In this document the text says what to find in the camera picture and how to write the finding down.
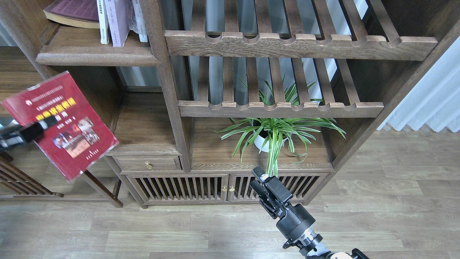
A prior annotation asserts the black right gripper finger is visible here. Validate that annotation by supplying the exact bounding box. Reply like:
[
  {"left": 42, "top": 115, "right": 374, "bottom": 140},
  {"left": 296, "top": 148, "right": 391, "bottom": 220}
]
[
  {"left": 252, "top": 166, "right": 293, "bottom": 205},
  {"left": 250, "top": 180, "right": 278, "bottom": 219}
]

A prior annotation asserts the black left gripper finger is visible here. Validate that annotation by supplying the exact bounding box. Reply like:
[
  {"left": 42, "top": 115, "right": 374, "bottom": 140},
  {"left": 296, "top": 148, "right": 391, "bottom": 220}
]
[{"left": 0, "top": 116, "right": 59, "bottom": 151}]

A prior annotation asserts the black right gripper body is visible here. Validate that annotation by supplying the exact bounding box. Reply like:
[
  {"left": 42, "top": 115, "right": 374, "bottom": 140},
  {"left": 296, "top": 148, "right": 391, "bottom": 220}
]
[{"left": 268, "top": 201, "right": 316, "bottom": 242}]

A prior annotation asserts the red paperback book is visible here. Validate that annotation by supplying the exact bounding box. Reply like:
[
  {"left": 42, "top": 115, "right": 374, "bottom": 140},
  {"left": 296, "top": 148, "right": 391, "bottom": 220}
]
[{"left": 2, "top": 72, "right": 119, "bottom": 181}]

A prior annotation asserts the yellow-green paperback book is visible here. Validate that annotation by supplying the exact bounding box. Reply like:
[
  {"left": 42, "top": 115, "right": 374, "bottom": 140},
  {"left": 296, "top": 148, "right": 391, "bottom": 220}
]
[{"left": 96, "top": 0, "right": 110, "bottom": 44}]

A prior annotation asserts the white and purple book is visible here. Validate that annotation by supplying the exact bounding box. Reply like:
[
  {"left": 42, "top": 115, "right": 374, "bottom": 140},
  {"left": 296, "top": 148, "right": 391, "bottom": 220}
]
[{"left": 105, "top": 0, "right": 129, "bottom": 47}]

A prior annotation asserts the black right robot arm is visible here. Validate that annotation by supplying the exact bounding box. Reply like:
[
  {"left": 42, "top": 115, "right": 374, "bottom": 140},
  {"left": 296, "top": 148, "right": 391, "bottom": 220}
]
[{"left": 250, "top": 166, "right": 368, "bottom": 259}]

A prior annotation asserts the green spider plant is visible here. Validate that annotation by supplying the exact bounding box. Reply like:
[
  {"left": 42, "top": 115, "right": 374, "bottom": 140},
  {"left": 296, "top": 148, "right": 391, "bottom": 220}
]
[{"left": 216, "top": 74, "right": 346, "bottom": 196}]

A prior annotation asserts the dark wooden bookshelf unit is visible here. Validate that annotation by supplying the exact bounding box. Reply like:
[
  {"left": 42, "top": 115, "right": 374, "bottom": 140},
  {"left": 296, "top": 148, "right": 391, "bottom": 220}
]
[{"left": 1, "top": 0, "right": 459, "bottom": 208}]

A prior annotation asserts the maroon book with cream pages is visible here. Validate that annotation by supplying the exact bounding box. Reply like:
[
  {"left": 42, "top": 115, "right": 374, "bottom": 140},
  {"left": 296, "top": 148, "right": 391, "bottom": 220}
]
[{"left": 43, "top": 0, "right": 99, "bottom": 28}]

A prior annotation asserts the white book in plastic wrap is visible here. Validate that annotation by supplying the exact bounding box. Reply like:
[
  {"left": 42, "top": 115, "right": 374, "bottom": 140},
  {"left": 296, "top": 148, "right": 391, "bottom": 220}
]
[{"left": 131, "top": 0, "right": 148, "bottom": 42}]

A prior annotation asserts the white pleated curtain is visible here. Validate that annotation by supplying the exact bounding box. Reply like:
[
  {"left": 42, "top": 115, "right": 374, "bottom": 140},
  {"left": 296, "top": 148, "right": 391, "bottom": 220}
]
[{"left": 377, "top": 36, "right": 460, "bottom": 133}]

